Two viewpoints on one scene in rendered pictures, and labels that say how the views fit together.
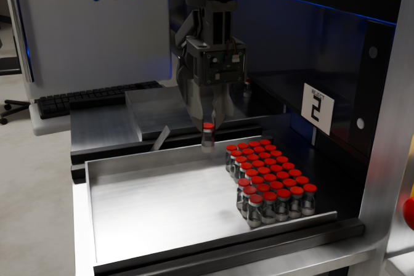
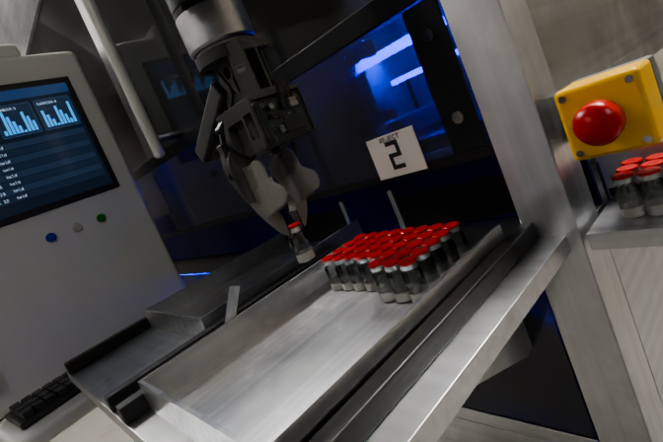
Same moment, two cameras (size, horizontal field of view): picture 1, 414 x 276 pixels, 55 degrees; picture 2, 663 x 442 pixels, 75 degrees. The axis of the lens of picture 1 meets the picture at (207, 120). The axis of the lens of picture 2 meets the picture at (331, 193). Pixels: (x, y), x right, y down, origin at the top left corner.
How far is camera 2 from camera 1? 0.25 m
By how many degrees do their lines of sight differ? 28
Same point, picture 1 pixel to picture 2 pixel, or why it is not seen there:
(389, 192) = (538, 155)
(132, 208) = (252, 388)
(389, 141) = (502, 103)
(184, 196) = (311, 335)
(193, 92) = (257, 182)
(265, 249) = (468, 294)
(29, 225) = not seen: outside the picture
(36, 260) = not seen: outside the picture
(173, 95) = (209, 287)
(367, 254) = (563, 247)
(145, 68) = (152, 299)
